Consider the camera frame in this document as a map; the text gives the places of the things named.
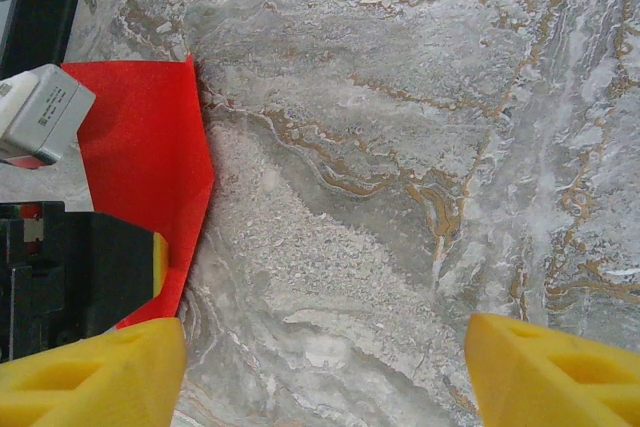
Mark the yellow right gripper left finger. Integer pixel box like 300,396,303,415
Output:
0,316,189,427

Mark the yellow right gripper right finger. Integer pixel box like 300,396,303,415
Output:
464,311,640,427

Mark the red paper sheet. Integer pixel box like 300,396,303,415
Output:
60,52,217,331

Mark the black grey checkerboard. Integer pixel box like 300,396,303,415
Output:
0,0,84,81

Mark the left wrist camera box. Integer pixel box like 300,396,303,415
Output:
0,64,97,166

